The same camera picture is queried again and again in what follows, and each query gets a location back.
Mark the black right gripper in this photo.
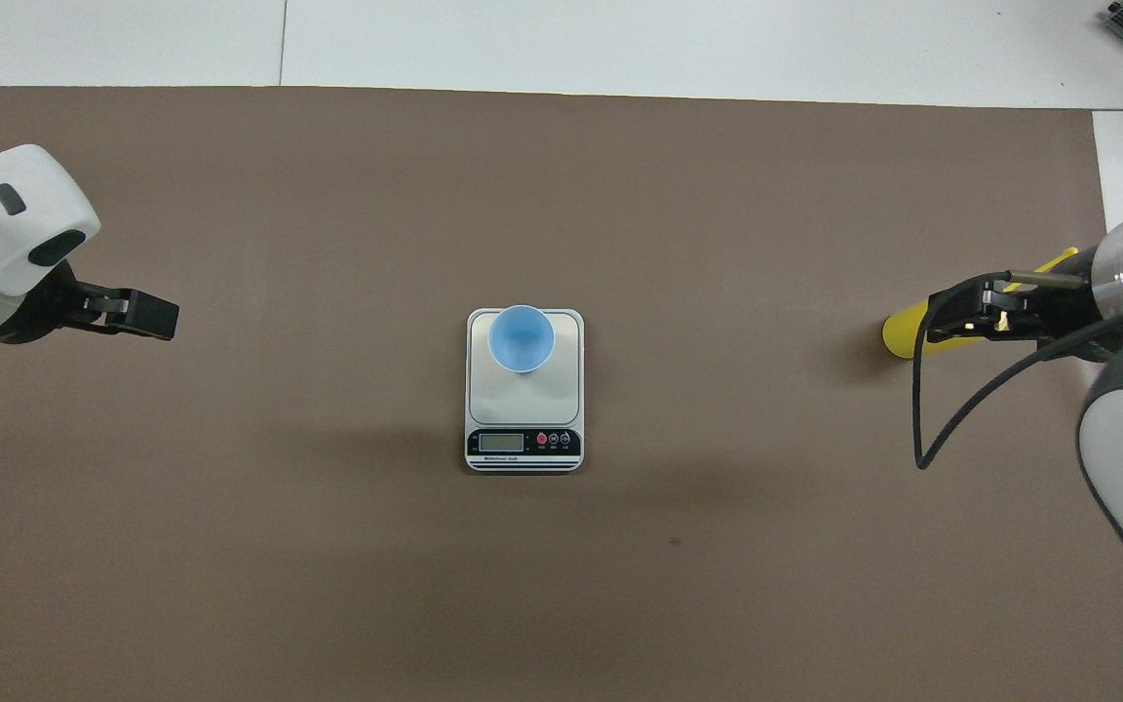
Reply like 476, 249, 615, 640
927, 255, 1123, 363

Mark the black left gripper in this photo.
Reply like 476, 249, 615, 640
0, 261, 180, 345

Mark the yellow squeeze bottle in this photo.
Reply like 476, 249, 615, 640
881, 247, 1080, 360

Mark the light blue plastic cup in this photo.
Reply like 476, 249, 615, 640
488, 305, 557, 374

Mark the silver digital kitchen scale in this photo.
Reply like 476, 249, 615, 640
465, 308, 585, 474

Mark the thin grey metal rod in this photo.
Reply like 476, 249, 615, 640
1004, 270, 1088, 290

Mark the brown table mat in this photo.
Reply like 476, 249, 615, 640
0, 86, 1123, 702

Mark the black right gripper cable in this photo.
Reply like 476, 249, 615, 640
912, 276, 1123, 471

